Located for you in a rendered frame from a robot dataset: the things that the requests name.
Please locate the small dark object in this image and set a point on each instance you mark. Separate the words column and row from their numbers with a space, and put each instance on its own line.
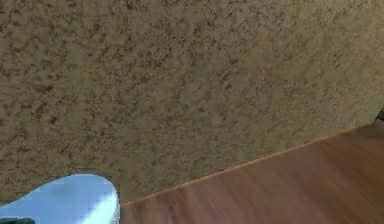
column 381, row 115

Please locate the brown wooden table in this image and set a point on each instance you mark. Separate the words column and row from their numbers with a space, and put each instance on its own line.
column 283, row 190

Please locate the dark flat object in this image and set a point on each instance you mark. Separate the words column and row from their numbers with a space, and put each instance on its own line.
column 16, row 221

